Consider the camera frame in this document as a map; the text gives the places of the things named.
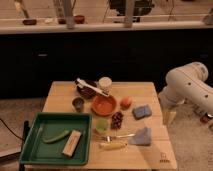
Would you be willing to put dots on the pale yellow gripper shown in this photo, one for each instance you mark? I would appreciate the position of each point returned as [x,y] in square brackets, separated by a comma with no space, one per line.
[168,116]

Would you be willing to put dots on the blue sponge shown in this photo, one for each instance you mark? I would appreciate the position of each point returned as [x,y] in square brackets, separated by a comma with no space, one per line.
[141,112]

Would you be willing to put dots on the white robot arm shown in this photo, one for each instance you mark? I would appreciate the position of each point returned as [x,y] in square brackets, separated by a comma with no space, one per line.
[186,82]

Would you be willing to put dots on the dark brown bowl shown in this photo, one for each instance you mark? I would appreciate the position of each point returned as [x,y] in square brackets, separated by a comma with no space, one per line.
[86,92]

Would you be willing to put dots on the red bowl on shelf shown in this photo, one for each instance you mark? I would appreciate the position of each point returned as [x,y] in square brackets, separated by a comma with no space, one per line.
[79,19]

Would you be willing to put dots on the dark bowl on shelf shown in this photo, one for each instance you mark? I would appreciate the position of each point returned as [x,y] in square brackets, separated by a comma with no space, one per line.
[29,22]

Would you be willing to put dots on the blue cloth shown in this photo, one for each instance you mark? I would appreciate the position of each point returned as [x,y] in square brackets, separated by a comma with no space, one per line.
[142,137]

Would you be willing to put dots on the orange peach fruit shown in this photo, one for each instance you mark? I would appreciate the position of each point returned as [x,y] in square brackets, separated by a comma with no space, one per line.
[125,102]

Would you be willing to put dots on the dark grape bunch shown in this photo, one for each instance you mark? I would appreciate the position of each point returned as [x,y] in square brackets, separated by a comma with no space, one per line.
[116,120]

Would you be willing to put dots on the yellow corn cob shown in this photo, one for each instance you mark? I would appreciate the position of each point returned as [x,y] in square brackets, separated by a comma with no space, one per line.
[113,145]

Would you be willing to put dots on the light green cup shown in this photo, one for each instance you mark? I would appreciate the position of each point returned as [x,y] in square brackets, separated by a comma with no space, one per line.
[101,125]

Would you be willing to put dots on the white cup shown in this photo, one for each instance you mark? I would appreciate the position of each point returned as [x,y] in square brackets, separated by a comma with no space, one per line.
[105,83]

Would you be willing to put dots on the small dark cup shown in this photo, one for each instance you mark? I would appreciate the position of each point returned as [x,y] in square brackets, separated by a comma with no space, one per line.
[78,104]

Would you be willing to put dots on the wooden block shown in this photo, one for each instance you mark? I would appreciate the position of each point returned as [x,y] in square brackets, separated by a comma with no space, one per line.
[71,144]

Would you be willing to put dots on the green cucumber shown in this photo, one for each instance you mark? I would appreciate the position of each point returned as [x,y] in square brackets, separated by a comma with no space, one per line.
[57,137]

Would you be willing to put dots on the green plastic tray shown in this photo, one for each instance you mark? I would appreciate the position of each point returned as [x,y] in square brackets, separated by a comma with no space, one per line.
[48,136]

